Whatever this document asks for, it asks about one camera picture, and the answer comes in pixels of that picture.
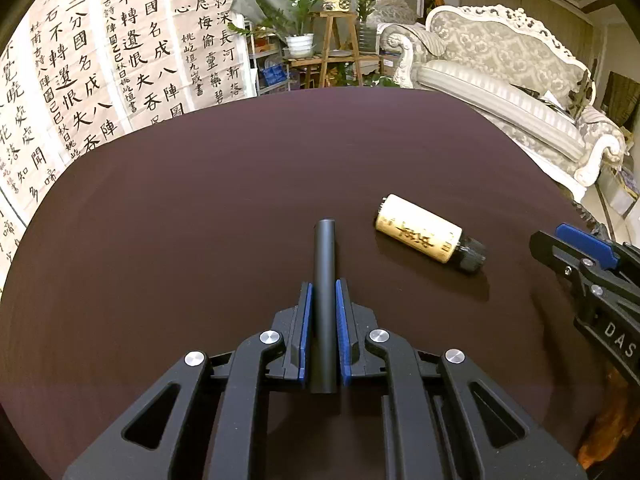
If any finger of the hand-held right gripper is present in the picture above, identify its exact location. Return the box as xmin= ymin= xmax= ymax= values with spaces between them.
xmin=555 ymin=223 xmax=622 ymax=269
xmin=529 ymin=230 xmax=602 ymax=297

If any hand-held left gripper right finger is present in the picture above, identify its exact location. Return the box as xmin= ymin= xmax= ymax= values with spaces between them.
xmin=334 ymin=279 xmax=588 ymax=480

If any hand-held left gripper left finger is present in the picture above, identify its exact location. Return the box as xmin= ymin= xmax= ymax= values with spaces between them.
xmin=62 ymin=281 xmax=315 ymax=480

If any black tube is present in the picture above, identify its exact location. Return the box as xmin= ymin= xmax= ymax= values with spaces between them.
xmin=309 ymin=218 xmax=337 ymax=395

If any gold label small bottle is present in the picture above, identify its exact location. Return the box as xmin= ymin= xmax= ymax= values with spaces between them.
xmin=374 ymin=193 xmax=487 ymax=275

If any grey storage box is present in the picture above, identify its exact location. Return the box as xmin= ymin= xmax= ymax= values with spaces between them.
xmin=597 ymin=165 xmax=636 ymax=218

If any orange brown crumpled object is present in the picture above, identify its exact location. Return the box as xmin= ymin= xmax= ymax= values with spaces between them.
xmin=577 ymin=365 xmax=640 ymax=468

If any dark patterned panel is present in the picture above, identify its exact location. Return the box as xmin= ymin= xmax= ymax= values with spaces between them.
xmin=602 ymin=72 xmax=640 ymax=128

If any dark toy gun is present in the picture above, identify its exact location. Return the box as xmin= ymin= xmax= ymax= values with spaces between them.
xmin=567 ymin=67 xmax=596 ymax=121

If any white ornate grey sofa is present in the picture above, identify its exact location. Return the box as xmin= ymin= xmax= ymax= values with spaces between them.
xmin=380 ymin=4 xmax=628 ymax=201

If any grey striped sofa throw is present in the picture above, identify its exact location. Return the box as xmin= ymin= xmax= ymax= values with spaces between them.
xmin=395 ymin=25 xmax=446 ymax=56

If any metal shelf rack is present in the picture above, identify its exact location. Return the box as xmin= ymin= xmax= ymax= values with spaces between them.
xmin=247 ymin=35 xmax=293 ymax=96

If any white flowerpot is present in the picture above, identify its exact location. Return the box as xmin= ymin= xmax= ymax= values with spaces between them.
xmin=285 ymin=33 xmax=316 ymax=58

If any wooden plant stand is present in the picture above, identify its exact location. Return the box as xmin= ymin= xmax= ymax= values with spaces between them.
xmin=287 ymin=10 xmax=381 ymax=90

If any white ornate armchair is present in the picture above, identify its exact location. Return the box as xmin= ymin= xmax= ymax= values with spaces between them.
xmin=372 ymin=0 xmax=418 ymax=26

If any green fern plant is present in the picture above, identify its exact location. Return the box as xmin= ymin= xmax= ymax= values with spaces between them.
xmin=250 ymin=0 xmax=351 ymax=46

